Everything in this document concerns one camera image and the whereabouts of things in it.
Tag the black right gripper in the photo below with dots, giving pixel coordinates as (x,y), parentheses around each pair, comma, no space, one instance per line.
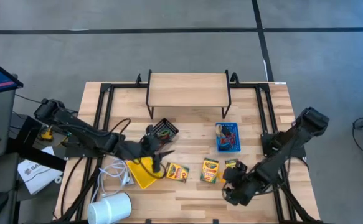
(242,189)

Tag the blue plastic basket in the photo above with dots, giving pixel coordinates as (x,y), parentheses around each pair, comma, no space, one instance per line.
(235,127)

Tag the black desk beam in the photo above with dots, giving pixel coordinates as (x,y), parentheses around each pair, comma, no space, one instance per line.
(38,155)

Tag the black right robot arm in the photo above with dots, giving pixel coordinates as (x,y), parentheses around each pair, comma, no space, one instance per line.
(280,152)

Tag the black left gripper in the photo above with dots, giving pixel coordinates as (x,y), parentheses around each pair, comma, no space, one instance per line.
(137,151)

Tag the orange rubber band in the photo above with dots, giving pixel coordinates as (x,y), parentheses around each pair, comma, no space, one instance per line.
(220,179)

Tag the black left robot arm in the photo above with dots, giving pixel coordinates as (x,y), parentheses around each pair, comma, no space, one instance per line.
(84,133)

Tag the yellow green crayon box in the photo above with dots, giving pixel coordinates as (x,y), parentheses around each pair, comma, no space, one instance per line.
(175,171)
(209,171)
(231,163)

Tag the yellow plastic basket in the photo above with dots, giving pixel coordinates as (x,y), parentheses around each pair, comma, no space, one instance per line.
(140,177)

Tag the green rubber band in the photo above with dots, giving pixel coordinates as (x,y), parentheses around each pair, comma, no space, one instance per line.
(161,133)

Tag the black mesh basket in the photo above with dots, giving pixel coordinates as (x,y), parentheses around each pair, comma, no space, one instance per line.
(168,124)

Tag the white cardboard box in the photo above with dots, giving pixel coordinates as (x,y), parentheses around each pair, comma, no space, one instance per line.
(38,180)

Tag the white cylindrical projector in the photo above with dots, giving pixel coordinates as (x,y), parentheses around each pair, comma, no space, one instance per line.
(109,208)

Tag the wooden shelf riser black frame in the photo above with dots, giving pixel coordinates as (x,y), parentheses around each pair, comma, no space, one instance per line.
(187,90)

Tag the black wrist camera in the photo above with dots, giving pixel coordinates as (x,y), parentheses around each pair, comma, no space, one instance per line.
(241,167)
(149,130)

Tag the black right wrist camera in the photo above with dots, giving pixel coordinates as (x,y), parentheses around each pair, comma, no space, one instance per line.
(241,167)

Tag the dark red rubber bands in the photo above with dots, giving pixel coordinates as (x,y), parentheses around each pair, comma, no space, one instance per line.
(228,144)

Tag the black box on floor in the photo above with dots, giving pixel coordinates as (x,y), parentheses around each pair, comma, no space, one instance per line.
(25,130)

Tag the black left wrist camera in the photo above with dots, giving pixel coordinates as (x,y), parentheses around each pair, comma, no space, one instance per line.
(149,130)

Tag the red rubber band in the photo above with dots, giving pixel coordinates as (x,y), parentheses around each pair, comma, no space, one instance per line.
(164,138)

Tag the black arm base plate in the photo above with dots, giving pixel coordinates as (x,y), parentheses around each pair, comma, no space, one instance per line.
(296,152)
(75,152)

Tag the black aluminium rig frame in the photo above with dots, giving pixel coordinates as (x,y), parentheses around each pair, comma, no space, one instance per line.
(128,86)

